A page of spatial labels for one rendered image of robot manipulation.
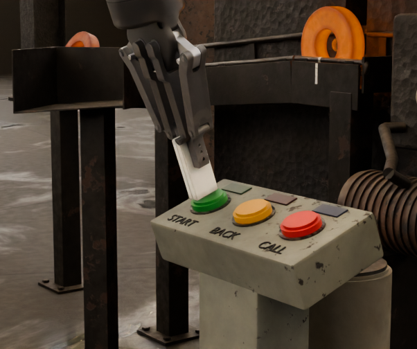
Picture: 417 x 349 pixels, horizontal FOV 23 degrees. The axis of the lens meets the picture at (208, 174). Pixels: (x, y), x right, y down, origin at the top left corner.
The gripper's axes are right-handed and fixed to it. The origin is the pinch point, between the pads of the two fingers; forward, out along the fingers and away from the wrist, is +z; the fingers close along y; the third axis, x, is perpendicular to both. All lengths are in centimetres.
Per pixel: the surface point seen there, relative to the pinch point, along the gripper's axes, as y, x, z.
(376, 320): -9.9, -10.9, 23.0
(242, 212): -7.9, 1.1, 3.7
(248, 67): 82, -69, 21
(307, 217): -15.8, -0.7, 3.7
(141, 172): 331, -169, 131
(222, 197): -1.9, -0.9, 4.1
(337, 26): 57, -74, 13
